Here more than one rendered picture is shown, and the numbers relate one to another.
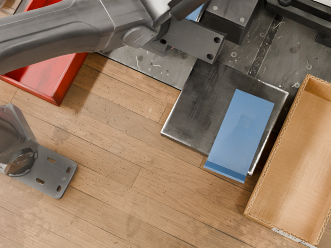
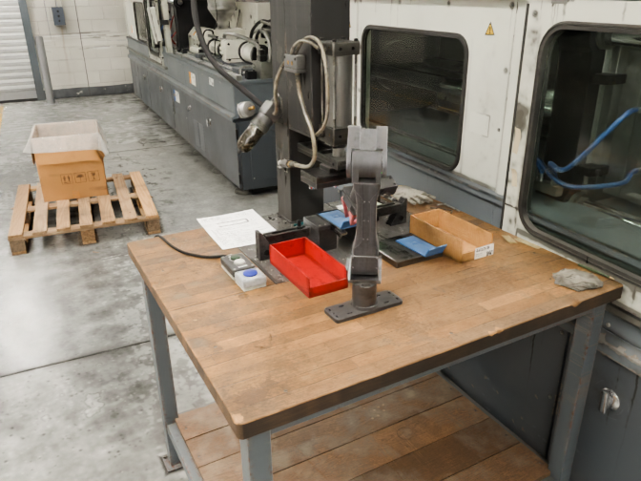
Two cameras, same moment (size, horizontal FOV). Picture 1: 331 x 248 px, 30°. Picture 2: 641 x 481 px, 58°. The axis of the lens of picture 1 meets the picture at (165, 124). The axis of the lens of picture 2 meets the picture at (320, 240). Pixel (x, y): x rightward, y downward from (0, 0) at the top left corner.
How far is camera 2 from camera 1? 148 cm
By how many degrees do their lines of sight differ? 59
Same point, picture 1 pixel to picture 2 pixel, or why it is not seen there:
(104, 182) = (406, 289)
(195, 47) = (387, 184)
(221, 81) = (387, 242)
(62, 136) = not seen: hidden behind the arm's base
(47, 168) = (381, 298)
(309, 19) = (385, 207)
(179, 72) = not seen: hidden behind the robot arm
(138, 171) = (410, 279)
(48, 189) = (394, 301)
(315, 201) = (469, 245)
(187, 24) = not seen: hidden behind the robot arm
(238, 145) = (424, 247)
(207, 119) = (403, 251)
